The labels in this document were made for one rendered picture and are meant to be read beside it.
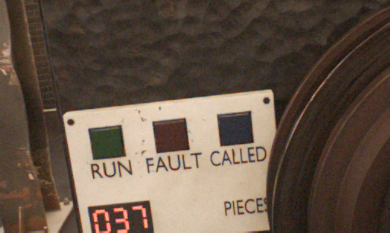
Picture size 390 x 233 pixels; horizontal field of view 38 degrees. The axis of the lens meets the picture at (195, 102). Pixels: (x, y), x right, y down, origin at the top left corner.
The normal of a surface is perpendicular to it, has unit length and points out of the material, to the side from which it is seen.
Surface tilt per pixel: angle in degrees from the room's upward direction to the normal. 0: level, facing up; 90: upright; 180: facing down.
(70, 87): 90
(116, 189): 90
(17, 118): 90
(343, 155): 90
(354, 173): 69
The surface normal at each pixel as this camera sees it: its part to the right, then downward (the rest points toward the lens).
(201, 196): -0.02, 0.22
